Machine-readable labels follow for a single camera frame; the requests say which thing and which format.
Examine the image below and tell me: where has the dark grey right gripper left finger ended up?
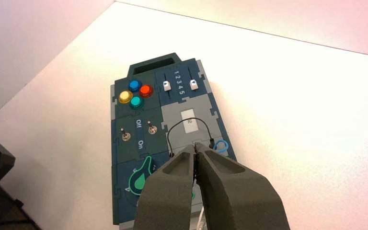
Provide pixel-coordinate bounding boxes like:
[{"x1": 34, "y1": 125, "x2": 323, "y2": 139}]
[{"x1": 133, "y1": 145, "x2": 196, "y2": 230}]

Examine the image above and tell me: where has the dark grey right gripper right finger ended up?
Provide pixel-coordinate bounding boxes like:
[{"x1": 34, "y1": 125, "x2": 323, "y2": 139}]
[{"x1": 195, "y1": 143, "x2": 291, "y2": 230}]

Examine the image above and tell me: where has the blue wire with plugs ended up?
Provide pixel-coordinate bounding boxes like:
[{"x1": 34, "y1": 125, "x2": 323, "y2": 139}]
[{"x1": 213, "y1": 139, "x2": 230, "y2": 155}]

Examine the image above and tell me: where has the green and black rotary knob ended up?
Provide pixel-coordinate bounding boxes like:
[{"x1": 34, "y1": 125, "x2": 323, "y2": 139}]
[{"x1": 128, "y1": 155, "x2": 155, "y2": 196}]

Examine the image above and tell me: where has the blue and grey control box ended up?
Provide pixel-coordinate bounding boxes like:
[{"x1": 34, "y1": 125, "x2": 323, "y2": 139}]
[{"x1": 110, "y1": 52, "x2": 237, "y2": 226}]

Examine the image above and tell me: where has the white paper label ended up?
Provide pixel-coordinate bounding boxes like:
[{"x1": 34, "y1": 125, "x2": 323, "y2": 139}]
[{"x1": 181, "y1": 109, "x2": 198, "y2": 134}]

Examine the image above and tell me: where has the green push button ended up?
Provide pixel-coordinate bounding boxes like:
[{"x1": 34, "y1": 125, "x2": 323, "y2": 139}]
[{"x1": 129, "y1": 96, "x2": 145, "y2": 110}]

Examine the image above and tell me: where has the red push button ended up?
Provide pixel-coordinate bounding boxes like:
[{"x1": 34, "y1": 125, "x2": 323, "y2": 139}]
[{"x1": 138, "y1": 84, "x2": 154, "y2": 98}]

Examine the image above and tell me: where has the yellow push button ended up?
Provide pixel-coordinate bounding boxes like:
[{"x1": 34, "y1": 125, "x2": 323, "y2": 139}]
[{"x1": 118, "y1": 90, "x2": 133, "y2": 104}]

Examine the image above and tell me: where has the black wire with plugs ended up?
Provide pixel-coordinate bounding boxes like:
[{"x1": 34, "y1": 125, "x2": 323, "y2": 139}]
[{"x1": 166, "y1": 117, "x2": 217, "y2": 159}]

